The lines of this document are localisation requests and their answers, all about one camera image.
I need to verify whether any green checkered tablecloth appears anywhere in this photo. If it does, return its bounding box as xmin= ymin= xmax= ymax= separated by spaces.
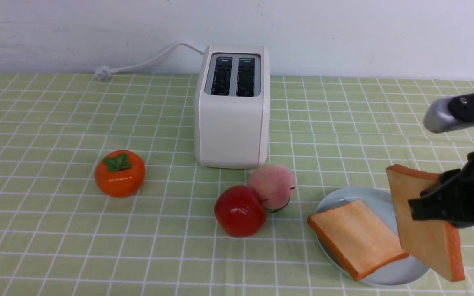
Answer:
xmin=0 ymin=73 xmax=474 ymax=296

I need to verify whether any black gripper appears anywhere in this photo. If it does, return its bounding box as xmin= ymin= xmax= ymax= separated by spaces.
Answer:
xmin=408 ymin=152 xmax=474 ymax=227

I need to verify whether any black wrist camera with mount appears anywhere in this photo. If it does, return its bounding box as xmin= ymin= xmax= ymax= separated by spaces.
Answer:
xmin=423 ymin=92 xmax=474 ymax=134

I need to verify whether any white power cord with plug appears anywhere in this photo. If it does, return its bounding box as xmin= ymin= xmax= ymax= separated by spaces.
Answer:
xmin=95 ymin=42 xmax=205 ymax=80

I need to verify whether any toast slice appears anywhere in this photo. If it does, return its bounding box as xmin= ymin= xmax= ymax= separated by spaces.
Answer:
xmin=307 ymin=199 xmax=409 ymax=281
xmin=386 ymin=164 xmax=465 ymax=282

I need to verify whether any white two-slot toaster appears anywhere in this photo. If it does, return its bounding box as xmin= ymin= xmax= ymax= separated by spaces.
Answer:
xmin=193 ymin=44 xmax=271 ymax=170

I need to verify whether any red apple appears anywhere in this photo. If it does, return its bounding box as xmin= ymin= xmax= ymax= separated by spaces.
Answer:
xmin=214 ymin=185 xmax=267 ymax=238

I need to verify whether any orange persimmon with green leaf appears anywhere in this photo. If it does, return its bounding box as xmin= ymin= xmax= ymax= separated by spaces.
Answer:
xmin=94 ymin=150 xmax=146 ymax=197

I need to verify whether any pink peach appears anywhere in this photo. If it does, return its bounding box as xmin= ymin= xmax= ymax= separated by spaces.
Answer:
xmin=247 ymin=163 xmax=295 ymax=213

